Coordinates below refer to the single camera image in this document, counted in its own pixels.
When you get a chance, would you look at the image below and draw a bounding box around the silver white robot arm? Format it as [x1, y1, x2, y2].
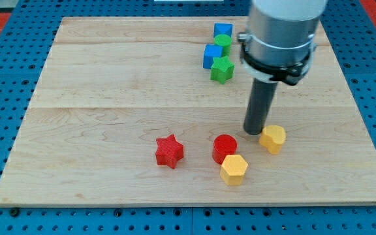
[238, 0, 327, 86]

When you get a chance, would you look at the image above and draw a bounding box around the yellow hexagon block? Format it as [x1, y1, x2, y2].
[220, 155, 248, 186]

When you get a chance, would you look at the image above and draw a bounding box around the red star block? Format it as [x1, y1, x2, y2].
[155, 134, 184, 169]

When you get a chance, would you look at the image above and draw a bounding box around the red cylinder block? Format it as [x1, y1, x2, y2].
[212, 134, 238, 165]

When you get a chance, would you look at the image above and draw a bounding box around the green star block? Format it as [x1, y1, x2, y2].
[210, 55, 234, 84]

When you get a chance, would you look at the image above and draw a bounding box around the wooden board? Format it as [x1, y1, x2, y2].
[0, 17, 376, 208]

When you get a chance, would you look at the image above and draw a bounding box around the blue cube block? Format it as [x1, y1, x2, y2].
[202, 44, 223, 69]

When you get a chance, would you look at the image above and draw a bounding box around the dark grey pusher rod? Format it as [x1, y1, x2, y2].
[243, 78, 277, 135]

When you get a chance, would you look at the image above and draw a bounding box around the green cylinder block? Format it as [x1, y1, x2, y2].
[213, 34, 232, 56]

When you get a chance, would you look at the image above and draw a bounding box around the yellow heart block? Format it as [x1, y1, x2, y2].
[258, 125, 287, 155]

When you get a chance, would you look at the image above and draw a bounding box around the blue triangle block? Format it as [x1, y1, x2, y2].
[213, 22, 233, 38]

